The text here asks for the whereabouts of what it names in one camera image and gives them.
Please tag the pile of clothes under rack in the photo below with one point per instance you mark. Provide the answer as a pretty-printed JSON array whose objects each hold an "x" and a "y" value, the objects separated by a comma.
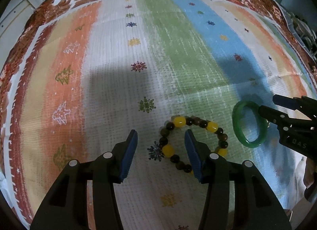
[{"x": 302, "y": 34}]

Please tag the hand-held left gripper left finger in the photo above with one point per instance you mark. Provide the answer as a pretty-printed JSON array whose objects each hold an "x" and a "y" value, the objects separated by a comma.
[{"x": 128, "y": 155}]

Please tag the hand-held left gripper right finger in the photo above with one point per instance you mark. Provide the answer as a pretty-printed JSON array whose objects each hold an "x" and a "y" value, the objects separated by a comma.
[{"x": 194, "y": 155}]

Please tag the green jade bangle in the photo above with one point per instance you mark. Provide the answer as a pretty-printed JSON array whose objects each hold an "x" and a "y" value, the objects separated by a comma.
[{"x": 239, "y": 130}]

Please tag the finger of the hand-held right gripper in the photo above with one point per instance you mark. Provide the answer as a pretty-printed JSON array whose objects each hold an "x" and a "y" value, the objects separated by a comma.
[
  {"x": 271, "y": 114},
  {"x": 284, "y": 101}
]

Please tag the white headboard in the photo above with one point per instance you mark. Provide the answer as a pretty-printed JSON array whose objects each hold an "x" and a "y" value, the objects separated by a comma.
[{"x": 14, "y": 14}]

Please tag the striped colourful mat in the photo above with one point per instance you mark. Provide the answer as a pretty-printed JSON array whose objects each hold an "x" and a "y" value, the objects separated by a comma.
[{"x": 111, "y": 76}]

